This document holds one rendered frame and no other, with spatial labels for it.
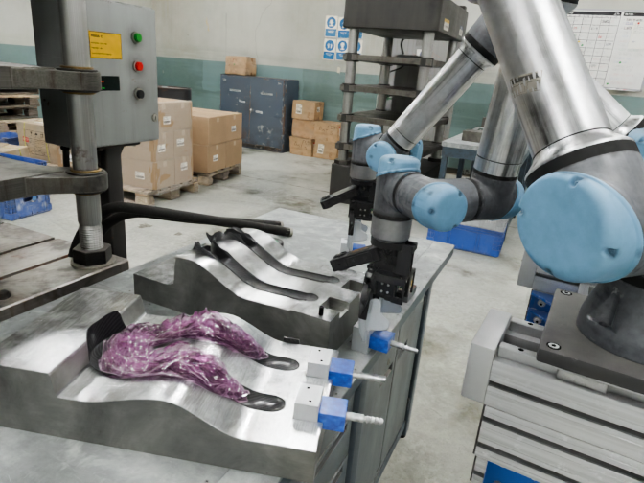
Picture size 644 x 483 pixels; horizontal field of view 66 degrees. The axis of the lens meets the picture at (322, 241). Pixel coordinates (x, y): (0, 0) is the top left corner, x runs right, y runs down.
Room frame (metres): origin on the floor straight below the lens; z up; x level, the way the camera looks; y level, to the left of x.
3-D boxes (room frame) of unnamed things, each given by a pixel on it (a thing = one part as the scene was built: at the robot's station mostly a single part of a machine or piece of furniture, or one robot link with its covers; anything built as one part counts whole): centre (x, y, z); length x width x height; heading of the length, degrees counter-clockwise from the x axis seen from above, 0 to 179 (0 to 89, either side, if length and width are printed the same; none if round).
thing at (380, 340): (0.88, -0.15, 0.83); 0.13 x 0.05 x 0.05; 65
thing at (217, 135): (5.90, 1.76, 0.37); 1.20 x 0.82 x 0.74; 73
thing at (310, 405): (0.61, -0.05, 0.86); 0.13 x 0.05 x 0.05; 83
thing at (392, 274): (0.88, -0.13, 0.99); 0.09 x 0.08 x 0.12; 65
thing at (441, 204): (0.80, -0.19, 1.14); 0.11 x 0.11 x 0.08; 26
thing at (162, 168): (4.93, 2.04, 0.47); 1.22 x 0.80 x 0.94; 69
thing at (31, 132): (5.47, 3.08, 0.34); 0.63 x 0.45 x 0.40; 65
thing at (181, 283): (1.05, 0.15, 0.87); 0.50 x 0.26 x 0.14; 66
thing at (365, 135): (1.40, -0.10, 1.14); 0.09 x 0.08 x 0.11; 66
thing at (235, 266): (1.03, 0.14, 0.92); 0.35 x 0.16 x 0.09; 66
